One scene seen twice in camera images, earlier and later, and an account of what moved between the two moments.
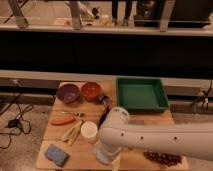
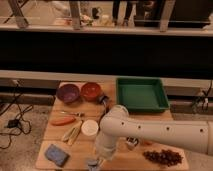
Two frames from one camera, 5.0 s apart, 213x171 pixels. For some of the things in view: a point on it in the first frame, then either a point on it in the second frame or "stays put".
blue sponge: [55, 153] stays put
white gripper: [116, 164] → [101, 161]
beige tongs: [72, 133] stays put
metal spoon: [80, 113] stays put
